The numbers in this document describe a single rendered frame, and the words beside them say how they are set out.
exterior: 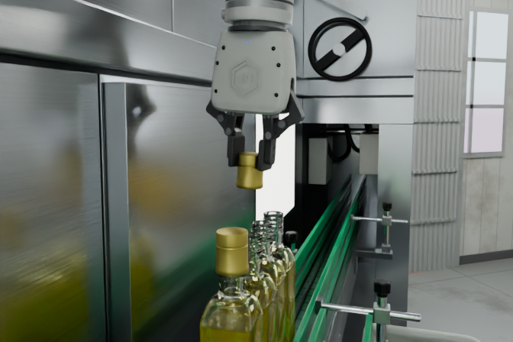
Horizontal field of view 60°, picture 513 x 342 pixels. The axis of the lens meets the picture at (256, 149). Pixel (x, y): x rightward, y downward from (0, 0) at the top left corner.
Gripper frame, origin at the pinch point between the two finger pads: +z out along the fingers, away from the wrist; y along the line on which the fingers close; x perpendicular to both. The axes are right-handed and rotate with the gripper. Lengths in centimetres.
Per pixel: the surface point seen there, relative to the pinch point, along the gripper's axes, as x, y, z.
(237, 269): -12.0, 5.0, 10.3
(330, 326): 27.4, 5.5, 35.8
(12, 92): -25.7, -10.3, -6.7
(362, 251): 81, 0, 39
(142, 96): -9.8, -9.7, -6.6
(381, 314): 19.5, 15.6, 26.8
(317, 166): 112, -25, 21
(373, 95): 104, -5, -8
